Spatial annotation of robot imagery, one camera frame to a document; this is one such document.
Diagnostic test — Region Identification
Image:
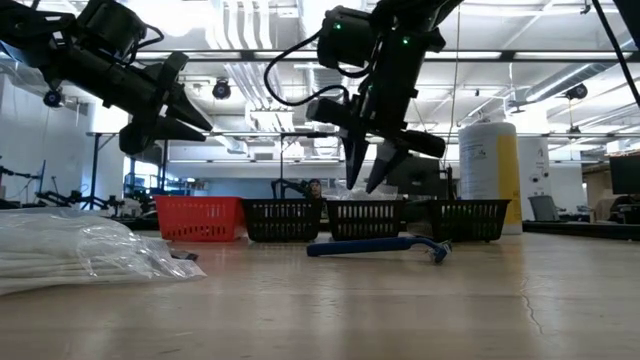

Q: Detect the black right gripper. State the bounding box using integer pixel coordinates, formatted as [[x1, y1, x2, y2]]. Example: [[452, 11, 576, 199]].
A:
[[342, 84, 446, 195]]

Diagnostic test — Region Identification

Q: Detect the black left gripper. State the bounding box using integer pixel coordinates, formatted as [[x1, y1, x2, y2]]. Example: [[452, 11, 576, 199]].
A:
[[104, 74, 214, 155]]

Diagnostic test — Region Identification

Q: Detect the clear bag white cotton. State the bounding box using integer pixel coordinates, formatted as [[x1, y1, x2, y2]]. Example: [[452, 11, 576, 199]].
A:
[[0, 208, 207, 296], [323, 182, 401, 202]]

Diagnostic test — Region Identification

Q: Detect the blue disposable razor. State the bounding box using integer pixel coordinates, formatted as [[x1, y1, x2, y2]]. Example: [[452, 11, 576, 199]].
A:
[[306, 236, 454, 265]]

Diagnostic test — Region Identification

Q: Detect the black computer monitor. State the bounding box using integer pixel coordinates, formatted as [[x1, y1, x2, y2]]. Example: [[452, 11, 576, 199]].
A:
[[387, 154, 449, 200], [608, 154, 640, 195]]

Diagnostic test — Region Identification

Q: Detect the black plastic basket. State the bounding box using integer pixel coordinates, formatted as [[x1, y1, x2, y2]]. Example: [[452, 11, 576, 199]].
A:
[[242, 198, 325, 244], [325, 198, 407, 242], [407, 198, 511, 244]]

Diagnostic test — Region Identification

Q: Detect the red plastic basket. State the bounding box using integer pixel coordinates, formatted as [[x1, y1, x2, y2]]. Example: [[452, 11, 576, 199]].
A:
[[153, 194, 245, 243]]

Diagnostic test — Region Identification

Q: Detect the white yellow wipes canister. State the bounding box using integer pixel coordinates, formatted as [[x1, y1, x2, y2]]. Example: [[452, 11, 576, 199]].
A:
[[458, 121, 523, 235]]

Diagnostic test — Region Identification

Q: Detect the grey office chair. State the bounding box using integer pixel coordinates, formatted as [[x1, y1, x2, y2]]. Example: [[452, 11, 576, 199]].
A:
[[528, 194, 562, 223]]

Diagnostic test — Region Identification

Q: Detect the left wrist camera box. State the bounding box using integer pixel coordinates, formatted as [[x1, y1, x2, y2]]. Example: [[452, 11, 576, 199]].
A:
[[158, 51, 190, 90]]

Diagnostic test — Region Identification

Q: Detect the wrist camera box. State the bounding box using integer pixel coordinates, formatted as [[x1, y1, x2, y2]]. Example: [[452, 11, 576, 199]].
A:
[[158, 51, 190, 90], [305, 97, 352, 127]]

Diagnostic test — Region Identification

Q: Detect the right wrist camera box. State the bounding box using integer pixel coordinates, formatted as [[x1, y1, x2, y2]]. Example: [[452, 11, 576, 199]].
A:
[[305, 97, 352, 127]]

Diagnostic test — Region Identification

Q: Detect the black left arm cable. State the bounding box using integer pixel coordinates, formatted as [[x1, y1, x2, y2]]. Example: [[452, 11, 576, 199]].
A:
[[127, 22, 166, 66]]

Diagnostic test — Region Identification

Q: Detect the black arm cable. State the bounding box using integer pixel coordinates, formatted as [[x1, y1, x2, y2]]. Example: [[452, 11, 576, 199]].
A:
[[263, 27, 351, 107], [127, 22, 166, 66]]

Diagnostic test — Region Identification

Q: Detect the black background workstation frame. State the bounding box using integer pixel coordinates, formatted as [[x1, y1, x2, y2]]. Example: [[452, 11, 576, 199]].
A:
[[87, 129, 356, 201]]

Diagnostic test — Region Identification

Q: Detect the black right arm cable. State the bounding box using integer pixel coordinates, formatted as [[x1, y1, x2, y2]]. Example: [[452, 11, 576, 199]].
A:
[[263, 27, 351, 107]]

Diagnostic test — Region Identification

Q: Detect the black aluminium table frame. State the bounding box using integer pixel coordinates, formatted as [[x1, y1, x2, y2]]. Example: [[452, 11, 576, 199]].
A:
[[522, 221, 640, 242]]

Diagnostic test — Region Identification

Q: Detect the thick black power cable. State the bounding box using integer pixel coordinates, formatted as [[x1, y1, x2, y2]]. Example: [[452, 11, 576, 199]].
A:
[[591, 0, 640, 109]]

